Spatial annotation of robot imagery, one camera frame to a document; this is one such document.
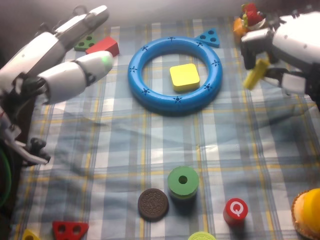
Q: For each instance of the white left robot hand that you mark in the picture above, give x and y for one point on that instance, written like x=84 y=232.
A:
x=37 y=55

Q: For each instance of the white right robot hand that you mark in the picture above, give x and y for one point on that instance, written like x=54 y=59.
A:
x=297 y=40

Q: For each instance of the yellow square block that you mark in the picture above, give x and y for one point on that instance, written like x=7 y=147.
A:
x=255 y=75
x=183 y=75

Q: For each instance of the green triangle block with holes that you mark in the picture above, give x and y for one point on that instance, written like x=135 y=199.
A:
x=86 y=42

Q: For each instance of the red wedge block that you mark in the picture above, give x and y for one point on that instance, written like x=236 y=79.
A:
x=105 y=45

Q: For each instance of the blue triangle block with holes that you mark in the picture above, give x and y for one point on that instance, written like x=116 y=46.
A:
x=208 y=36

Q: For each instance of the orange toy cupcake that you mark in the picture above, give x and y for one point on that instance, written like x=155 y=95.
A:
x=307 y=212

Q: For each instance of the yellow block with hole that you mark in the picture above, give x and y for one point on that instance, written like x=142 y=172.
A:
x=30 y=236

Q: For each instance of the red triangle block with holes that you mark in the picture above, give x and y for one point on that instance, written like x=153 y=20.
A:
x=68 y=236

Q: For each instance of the chocolate sandwich cookie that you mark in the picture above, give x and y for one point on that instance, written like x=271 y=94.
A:
x=153 y=204

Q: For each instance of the yellow-green round piece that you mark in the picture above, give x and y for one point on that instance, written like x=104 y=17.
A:
x=201 y=236

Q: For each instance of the blue plaid table cloth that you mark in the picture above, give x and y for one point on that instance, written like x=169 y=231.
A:
x=125 y=150

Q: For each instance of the green cylinder with hole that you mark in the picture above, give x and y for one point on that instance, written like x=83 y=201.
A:
x=192 y=185

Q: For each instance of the red cylinder with letter Q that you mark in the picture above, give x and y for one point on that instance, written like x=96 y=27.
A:
x=235 y=212

